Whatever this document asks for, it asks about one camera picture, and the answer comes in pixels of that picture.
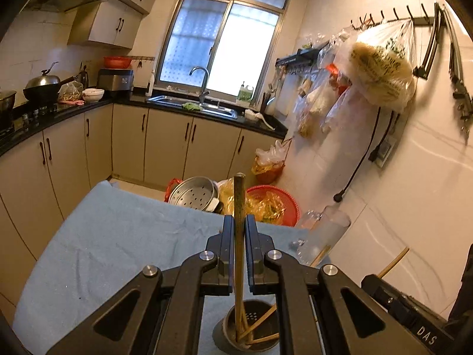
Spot cream upper wall cabinets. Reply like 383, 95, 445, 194
68, 0, 159, 49

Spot black wall hook rail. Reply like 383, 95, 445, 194
351, 4, 437, 31

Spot red plastic basket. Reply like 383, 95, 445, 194
246, 185, 300, 227

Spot wall power socket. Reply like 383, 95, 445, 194
370, 135, 398, 167

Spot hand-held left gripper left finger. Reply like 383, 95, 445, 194
46, 214, 237, 355

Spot gas stove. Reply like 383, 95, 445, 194
0, 101, 60, 135

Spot stainless steel sink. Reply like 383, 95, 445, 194
148, 95, 238, 120

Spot red plastic bag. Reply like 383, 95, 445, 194
164, 178, 183, 202

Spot blue tablecloth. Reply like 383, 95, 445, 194
13, 181, 333, 355

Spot steel cooking pot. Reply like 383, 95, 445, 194
0, 89, 17, 115

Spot black wok with steel lid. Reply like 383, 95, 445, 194
23, 62, 76, 104

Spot small wall hook rail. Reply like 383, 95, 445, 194
127, 55, 155, 69

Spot clear hanging plastic bags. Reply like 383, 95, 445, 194
296, 26, 357, 138

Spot kitchen window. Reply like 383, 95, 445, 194
153, 0, 296, 99

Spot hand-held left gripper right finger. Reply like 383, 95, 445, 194
245, 214, 433, 355

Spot plastic bag of dried noodles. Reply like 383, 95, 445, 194
349, 20, 416, 112

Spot black kitchen countertop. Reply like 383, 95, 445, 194
0, 87, 289, 156

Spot orange bag with white bags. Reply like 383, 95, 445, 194
252, 141, 287, 183

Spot wooden chopstick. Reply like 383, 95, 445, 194
238, 303, 278, 341
310, 245, 331, 268
233, 172, 246, 341
244, 333, 281, 345
376, 247, 410, 279
240, 311, 255, 345

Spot metal sink faucet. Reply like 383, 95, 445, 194
189, 67, 210, 105

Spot metal steamer pot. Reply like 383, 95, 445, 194
168, 176, 222, 213

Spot green dish soap bottle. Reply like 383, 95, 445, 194
236, 81, 255, 106

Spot black wall shelf rack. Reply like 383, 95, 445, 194
275, 42, 329, 68

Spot grey chopstick holder cup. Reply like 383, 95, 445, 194
212, 298, 281, 354

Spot silver rice cooker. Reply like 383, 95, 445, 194
97, 68, 134, 93

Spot red plastic basin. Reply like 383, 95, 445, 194
103, 56, 132, 69

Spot cream base cabinets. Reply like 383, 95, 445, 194
0, 103, 287, 304

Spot black power cord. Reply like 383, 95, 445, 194
333, 107, 381, 203

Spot yellow plastic bag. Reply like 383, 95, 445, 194
218, 179, 237, 215

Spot clear bag of food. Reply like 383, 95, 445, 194
58, 81, 84, 103

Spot countertop utensil holder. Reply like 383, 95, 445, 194
260, 92, 276, 115

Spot black folding bracket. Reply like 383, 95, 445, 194
441, 5, 473, 136
413, 3, 444, 80

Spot clear glass mug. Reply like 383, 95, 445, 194
296, 205, 351, 267

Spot white ladle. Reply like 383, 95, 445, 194
244, 110, 276, 131

